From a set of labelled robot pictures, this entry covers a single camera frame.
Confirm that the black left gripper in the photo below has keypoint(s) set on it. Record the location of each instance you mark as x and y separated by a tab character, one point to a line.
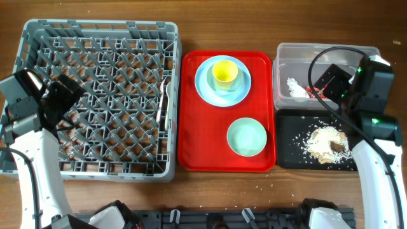
59	88

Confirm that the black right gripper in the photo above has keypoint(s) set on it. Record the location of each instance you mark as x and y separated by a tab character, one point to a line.
341	78

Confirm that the white napkin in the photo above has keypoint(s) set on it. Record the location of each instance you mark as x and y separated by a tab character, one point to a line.
295	90

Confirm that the rice and food scraps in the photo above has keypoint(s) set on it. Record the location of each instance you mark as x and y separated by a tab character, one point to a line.
325	142

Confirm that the green bowl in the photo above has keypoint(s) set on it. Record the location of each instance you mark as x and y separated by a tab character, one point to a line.
246	137

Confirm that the white plastic spoon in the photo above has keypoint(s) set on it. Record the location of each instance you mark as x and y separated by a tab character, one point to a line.
168	92

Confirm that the red strawberry snack wrapper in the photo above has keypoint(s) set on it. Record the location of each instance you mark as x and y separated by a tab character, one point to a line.
311	94

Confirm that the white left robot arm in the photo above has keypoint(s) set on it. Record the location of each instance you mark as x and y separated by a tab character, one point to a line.
29	130

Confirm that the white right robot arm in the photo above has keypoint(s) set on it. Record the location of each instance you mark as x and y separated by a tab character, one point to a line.
377	139

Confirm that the black waste tray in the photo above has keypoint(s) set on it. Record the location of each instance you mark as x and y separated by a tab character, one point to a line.
294	128

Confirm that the grey dishwasher rack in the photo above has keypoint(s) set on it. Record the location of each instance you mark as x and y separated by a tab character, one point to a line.
121	65

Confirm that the clear plastic bin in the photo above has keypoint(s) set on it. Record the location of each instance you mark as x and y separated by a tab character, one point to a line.
293	61

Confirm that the light blue bowl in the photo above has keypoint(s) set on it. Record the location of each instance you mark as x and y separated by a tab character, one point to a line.
234	88

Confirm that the red plastic tray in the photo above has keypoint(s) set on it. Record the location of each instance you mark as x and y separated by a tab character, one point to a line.
202	128

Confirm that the yellow plastic cup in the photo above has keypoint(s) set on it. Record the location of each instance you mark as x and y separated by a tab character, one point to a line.
225	73

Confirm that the light blue plate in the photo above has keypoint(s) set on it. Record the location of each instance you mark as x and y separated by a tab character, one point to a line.
218	100

